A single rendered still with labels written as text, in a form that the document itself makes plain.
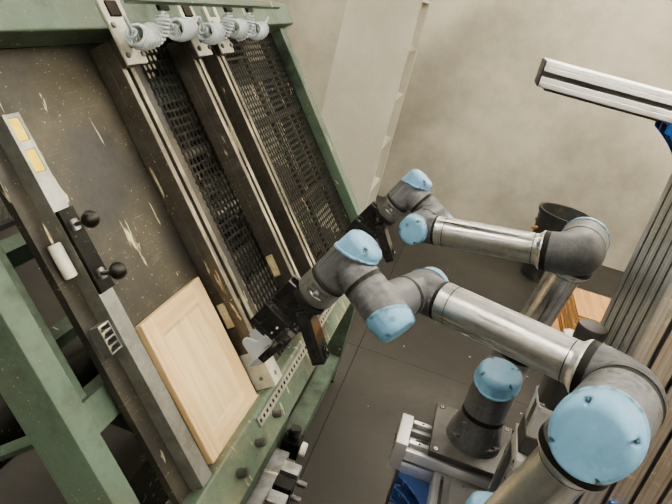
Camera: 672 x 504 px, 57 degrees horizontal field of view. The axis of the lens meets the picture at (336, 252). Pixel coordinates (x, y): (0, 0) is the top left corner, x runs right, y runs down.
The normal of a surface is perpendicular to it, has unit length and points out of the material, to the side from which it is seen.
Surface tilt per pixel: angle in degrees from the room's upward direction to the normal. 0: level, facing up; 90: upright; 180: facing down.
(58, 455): 90
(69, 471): 90
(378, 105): 90
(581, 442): 83
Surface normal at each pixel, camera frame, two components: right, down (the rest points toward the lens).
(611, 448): -0.57, 0.07
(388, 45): -0.25, 0.34
